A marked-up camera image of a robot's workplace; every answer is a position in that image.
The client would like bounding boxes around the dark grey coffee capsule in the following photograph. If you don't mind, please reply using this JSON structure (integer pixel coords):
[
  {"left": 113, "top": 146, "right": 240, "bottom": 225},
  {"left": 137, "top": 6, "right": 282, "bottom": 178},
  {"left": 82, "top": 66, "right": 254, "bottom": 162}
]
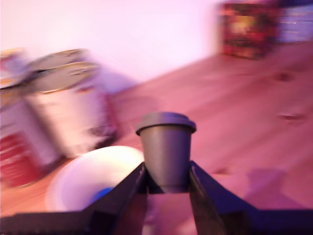
[{"left": 135, "top": 112, "right": 197, "bottom": 194}]

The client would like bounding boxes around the white mug with garden print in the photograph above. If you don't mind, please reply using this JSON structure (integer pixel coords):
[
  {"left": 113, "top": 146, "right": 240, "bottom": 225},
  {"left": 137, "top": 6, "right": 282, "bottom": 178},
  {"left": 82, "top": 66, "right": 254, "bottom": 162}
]
[{"left": 45, "top": 145, "right": 145, "bottom": 212}]

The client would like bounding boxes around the large can with chicken print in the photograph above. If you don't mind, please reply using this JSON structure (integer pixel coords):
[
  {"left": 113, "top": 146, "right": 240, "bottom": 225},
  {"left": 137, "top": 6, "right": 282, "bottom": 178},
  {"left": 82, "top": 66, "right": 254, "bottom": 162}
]
[{"left": 25, "top": 61, "right": 119, "bottom": 159}]

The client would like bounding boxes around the floral tissue box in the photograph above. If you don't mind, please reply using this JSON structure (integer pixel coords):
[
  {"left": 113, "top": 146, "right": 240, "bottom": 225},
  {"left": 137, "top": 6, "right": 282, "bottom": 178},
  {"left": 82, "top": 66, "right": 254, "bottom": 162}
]
[{"left": 217, "top": 1, "right": 284, "bottom": 60}]

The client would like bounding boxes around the large clear water bottle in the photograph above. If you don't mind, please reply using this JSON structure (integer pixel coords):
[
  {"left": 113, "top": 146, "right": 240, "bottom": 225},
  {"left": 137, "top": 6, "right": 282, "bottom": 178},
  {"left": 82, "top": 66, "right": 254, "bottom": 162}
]
[{"left": 278, "top": 0, "right": 313, "bottom": 44}]

